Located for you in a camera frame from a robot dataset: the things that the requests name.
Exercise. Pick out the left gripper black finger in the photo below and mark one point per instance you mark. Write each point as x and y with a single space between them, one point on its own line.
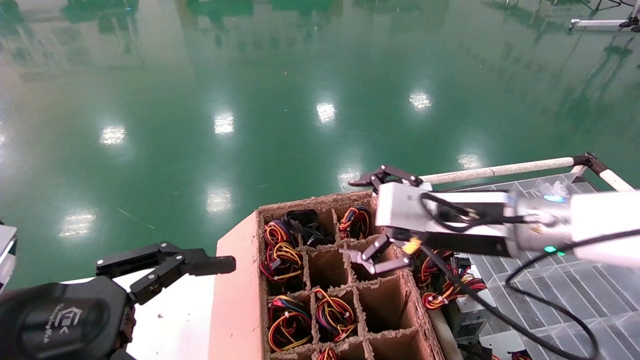
215 265

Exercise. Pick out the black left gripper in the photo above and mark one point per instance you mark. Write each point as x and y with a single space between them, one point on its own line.
55 320

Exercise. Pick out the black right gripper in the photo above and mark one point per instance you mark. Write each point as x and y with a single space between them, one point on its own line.
465 244

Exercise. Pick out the brown cardboard divider box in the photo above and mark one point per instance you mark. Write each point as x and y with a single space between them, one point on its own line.
235 300

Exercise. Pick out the crumpled clear plastic film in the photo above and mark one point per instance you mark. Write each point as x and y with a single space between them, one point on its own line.
557 189

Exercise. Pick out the clear plastic compartment tray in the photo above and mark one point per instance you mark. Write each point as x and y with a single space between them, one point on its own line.
615 305

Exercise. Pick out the white stand base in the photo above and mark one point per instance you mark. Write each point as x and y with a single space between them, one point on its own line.
595 23

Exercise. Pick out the black caster wheel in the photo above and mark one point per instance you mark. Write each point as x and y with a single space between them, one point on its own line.
631 22

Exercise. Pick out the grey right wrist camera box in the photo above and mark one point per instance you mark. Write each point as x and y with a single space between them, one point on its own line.
400 205

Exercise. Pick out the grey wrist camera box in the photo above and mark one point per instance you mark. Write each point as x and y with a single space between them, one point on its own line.
400 205
6 250

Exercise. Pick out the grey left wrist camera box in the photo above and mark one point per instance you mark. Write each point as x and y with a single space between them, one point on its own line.
6 250

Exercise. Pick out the black frame corner connector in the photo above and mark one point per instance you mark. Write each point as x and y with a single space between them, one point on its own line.
590 161

